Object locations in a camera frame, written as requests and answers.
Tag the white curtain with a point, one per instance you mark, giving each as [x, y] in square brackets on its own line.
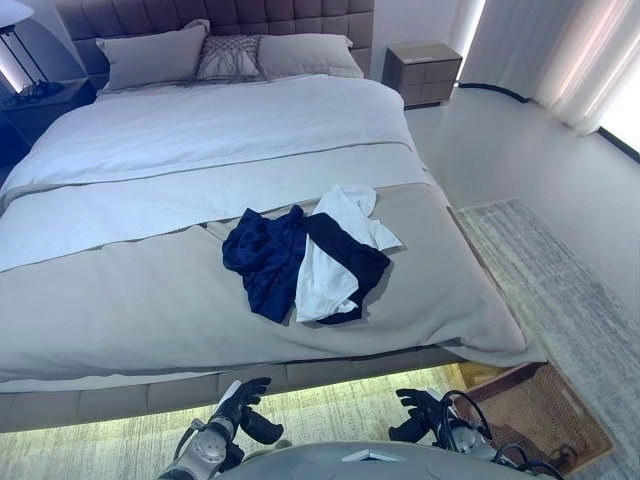
[565, 55]

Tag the black garment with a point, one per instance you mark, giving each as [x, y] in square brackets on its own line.
[345, 250]

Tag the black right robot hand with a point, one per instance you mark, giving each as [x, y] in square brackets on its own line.
[425, 407]

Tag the brown upholstered bed frame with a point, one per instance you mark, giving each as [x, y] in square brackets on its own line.
[280, 15]

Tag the grey patterned cushion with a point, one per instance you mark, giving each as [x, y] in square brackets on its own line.
[230, 57]

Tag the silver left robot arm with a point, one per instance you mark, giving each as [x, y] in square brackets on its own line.
[207, 445]

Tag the grey robot torso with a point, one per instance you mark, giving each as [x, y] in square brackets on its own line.
[310, 462]

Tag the dark blue garment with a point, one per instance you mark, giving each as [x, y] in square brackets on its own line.
[267, 260]

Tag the beige pillow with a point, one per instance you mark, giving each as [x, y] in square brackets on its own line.
[305, 55]
[150, 57]

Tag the brown woven basket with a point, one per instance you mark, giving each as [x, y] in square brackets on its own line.
[545, 415]

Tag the white duvet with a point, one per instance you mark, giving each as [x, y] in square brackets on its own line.
[200, 130]

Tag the white garment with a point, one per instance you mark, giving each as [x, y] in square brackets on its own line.
[325, 280]

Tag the black table lamp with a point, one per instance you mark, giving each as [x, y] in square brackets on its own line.
[20, 45]

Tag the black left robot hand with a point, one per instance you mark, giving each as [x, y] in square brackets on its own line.
[247, 400]

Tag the wooden nightstand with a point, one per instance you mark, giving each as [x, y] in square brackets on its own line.
[422, 75]

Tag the dark nightstand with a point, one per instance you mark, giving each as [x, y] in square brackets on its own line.
[45, 112]

